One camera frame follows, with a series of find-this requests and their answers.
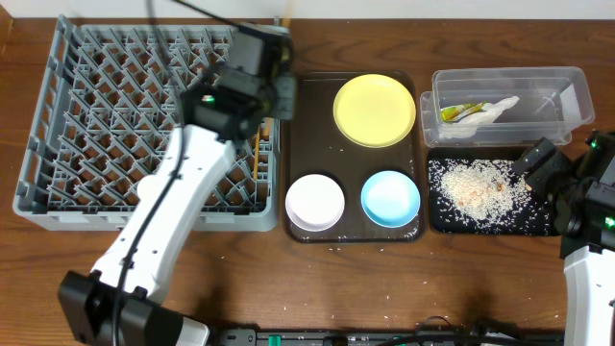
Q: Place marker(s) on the clear plastic bin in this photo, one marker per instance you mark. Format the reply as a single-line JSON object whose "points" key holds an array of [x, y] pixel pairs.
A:
{"points": [[554, 101]]}

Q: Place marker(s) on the white napkin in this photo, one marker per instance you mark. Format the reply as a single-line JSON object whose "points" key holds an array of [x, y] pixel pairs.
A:
{"points": [[469, 125]]}

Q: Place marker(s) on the dark brown serving tray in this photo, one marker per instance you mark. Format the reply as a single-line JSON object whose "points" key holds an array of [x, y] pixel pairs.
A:
{"points": [[312, 144]]}

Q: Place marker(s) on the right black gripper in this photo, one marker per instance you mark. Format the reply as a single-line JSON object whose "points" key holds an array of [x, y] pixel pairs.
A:
{"points": [[538, 178]]}

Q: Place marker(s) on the grey dishwasher rack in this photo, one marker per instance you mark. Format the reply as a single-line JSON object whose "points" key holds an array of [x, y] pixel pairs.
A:
{"points": [[103, 119]]}

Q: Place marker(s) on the spilled rice pile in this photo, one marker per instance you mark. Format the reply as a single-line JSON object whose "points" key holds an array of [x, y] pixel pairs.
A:
{"points": [[480, 192]]}

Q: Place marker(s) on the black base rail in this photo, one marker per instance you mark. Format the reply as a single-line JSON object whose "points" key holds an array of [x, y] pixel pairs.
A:
{"points": [[435, 330]]}

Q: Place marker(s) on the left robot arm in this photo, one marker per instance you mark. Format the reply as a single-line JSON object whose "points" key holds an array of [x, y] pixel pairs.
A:
{"points": [[120, 301]]}

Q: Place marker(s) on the white saucer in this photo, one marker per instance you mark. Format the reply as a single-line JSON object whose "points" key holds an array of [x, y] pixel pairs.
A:
{"points": [[314, 203]]}

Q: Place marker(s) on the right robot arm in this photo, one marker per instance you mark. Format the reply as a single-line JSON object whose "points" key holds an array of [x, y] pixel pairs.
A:
{"points": [[580, 197]]}

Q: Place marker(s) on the black waste tray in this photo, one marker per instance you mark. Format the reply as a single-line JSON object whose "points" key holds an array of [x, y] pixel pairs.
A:
{"points": [[480, 216]]}

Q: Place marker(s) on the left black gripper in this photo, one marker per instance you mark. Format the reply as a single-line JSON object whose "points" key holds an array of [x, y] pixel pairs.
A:
{"points": [[286, 96]]}

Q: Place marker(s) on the green orange snack wrapper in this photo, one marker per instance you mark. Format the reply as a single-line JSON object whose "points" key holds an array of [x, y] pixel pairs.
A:
{"points": [[453, 114]]}

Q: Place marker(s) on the yellow plate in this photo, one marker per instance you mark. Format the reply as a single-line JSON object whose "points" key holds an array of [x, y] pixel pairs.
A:
{"points": [[374, 111]]}

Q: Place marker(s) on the light blue bowl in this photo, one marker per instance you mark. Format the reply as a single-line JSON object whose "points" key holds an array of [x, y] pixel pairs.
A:
{"points": [[390, 199]]}

